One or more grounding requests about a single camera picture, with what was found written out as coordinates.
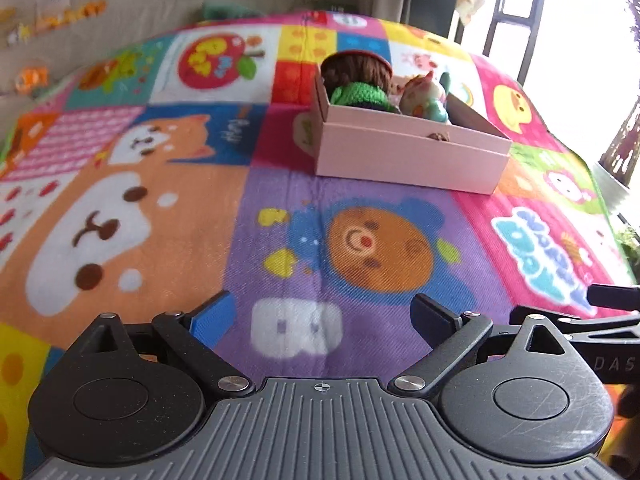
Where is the green cloth item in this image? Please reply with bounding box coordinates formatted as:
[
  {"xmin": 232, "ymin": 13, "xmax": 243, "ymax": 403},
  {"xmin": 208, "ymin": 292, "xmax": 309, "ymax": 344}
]
[{"xmin": 202, "ymin": 2, "xmax": 262, "ymax": 21}]

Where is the orange plush toy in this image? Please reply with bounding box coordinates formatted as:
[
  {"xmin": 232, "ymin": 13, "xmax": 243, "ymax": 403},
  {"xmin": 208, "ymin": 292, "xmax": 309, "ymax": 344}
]
[{"xmin": 14, "ymin": 67, "xmax": 49, "ymax": 94}]

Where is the teal round toy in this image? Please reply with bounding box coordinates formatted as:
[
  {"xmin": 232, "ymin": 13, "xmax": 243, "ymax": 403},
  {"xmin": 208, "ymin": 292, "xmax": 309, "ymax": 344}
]
[{"xmin": 398, "ymin": 70, "xmax": 450, "ymax": 124}]

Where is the yellow plush toys row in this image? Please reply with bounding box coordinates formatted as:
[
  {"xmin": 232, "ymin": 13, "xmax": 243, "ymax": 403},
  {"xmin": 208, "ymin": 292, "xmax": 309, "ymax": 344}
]
[{"xmin": 6, "ymin": 0, "xmax": 107, "ymax": 47}]

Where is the brown haired green doll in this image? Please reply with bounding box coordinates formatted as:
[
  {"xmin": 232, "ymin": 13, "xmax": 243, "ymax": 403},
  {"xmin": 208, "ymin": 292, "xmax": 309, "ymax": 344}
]
[{"xmin": 320, "ymin": 50, "xmax": 400, "ymax": 114}]

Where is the colourful cartoon play mat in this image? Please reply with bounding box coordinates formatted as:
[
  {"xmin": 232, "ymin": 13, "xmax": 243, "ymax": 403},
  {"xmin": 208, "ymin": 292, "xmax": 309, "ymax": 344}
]
[{"xmin": 1, "ymin": 12, "xmax": 632, "ymax": 479}]

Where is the black window frame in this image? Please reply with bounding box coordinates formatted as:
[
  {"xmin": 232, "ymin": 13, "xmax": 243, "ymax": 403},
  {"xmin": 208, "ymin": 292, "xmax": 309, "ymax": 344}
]
[{"xmin": 483, "ymin": 0, "xmax": 544, "ymax": 86}]

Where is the pink cardboard box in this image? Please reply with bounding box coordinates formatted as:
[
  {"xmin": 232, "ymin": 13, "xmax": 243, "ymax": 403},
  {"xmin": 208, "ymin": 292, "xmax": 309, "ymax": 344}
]
[{"xmin": 311, "ymin": 74, "xmax": 512, "ymax": 195}]

